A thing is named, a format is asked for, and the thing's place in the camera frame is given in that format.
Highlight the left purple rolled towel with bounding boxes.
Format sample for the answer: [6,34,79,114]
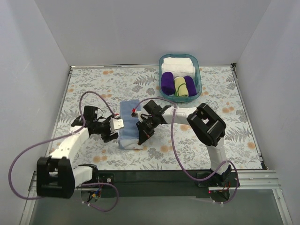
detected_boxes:
[160,72,175,96]

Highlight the purple rolled towel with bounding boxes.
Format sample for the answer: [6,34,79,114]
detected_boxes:
[160,72,175,96]
[184,75,197,97]

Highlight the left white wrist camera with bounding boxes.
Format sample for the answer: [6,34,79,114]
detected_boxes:
[110,118,124,133]

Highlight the teal plastic basket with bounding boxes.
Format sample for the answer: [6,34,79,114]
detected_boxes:
[159,54,202,103]

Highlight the green patterned towel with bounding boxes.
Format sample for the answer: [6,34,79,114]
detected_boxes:
[174,77,188,98]

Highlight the white rolled towel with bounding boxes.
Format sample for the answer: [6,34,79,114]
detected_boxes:
[161,57,196,78]

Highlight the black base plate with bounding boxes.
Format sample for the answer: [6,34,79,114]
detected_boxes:
[72,170,240,199]

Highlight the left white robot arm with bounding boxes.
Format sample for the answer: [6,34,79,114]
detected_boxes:
[36,106,124,199]

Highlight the blue towel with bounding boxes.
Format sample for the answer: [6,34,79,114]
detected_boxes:
[118,99,143,150]

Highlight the right purple rolled towel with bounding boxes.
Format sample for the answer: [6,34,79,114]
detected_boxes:
[184,75,197,97]

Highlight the floral table mat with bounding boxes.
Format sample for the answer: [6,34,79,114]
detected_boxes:
[55,66,262,170]

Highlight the aluminium frame rail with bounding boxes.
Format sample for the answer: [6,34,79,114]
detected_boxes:
[29,170,282,191]

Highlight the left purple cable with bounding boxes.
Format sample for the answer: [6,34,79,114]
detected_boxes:
[8,91,120,212]

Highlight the purple cable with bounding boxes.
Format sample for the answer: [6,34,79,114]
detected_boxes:
[8,91,120,212]
[131,97,240,205]

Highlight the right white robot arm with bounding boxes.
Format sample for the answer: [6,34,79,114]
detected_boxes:
[131,97,233,186]

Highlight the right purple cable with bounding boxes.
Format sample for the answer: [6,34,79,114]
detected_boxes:
[131,97,240,205]

